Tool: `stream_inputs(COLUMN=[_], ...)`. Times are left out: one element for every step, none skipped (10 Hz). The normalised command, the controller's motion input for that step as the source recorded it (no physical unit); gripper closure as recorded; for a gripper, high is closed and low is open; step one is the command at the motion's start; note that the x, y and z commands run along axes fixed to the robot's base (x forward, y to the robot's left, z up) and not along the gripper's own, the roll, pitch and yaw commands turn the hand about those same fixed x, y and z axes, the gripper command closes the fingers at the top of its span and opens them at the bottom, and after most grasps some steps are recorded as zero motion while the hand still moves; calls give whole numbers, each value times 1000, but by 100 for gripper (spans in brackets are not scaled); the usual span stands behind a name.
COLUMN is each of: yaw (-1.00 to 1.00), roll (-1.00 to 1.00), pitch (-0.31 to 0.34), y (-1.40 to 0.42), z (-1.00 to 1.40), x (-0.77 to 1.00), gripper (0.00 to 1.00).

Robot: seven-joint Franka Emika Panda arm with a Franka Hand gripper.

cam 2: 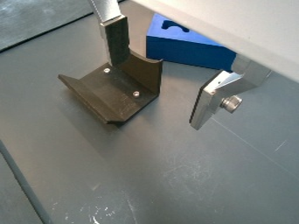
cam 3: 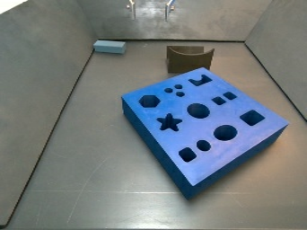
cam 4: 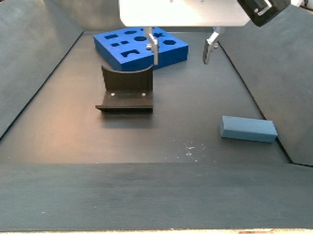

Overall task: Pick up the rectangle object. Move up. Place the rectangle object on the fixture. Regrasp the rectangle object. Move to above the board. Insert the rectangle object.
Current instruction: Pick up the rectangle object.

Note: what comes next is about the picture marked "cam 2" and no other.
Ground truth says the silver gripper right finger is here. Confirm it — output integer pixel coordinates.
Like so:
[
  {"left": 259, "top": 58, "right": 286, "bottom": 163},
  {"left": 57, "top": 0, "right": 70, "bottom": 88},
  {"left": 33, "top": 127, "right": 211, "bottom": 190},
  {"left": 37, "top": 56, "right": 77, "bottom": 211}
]
[{"left": 190, "top": 54, "right": 273, "bottom": 130}]

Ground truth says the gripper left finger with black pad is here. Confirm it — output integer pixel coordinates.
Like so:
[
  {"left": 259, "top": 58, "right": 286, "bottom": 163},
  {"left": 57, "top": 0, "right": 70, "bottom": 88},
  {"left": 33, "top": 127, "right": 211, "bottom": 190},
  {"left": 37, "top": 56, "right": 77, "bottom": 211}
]
[{"left": 89, "top": 0, "right": 130, "bottom": 67}]

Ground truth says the blue shape sorting board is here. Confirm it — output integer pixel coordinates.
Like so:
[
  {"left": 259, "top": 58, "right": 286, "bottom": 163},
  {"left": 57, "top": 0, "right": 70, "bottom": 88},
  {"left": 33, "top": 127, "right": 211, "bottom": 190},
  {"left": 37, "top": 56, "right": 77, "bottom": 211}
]
[{"left": 146, "top": 13, "right": 237, "bottom": 72}]

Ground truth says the black curved fixture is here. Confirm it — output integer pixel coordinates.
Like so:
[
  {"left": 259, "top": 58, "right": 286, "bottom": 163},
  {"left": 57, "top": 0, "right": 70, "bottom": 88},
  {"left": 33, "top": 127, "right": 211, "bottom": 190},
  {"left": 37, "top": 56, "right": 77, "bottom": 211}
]
[{"left": 59, "top": 52, "right": 163, "bottom": 124}]

